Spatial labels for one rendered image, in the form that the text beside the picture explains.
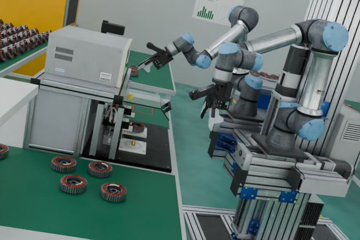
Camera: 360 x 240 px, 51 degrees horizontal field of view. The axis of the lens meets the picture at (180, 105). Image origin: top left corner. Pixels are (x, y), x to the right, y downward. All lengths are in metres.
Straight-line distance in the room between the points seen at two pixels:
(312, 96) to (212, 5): 5.76
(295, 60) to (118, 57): 0.94
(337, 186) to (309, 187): 0.15
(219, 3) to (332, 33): 5.80
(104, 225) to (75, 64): 0.85
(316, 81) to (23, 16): 4.63
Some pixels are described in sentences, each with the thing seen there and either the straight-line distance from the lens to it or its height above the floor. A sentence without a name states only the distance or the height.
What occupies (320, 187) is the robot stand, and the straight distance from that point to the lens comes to 2.00.
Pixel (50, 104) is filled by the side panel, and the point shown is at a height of 1.00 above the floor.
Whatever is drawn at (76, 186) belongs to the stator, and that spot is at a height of 0.79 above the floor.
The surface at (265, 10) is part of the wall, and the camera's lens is 7.63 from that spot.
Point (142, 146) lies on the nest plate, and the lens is 2.17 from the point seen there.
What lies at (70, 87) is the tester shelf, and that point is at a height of 1.11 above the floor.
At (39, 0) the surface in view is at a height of 1.14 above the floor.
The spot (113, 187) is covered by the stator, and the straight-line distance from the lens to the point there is 1.74.
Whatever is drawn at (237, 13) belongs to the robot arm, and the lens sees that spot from 2.32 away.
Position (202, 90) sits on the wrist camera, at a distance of 1.52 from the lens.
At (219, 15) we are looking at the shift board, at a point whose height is 1.45.
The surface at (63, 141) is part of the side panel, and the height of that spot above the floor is 0.82.
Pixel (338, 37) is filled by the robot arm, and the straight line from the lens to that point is 1.73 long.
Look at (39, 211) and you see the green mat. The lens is 1.58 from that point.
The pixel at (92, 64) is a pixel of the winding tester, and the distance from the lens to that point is 1.97.
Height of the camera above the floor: 1.63
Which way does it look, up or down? 16 degrees down
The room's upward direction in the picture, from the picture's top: 14 degrees clockwise
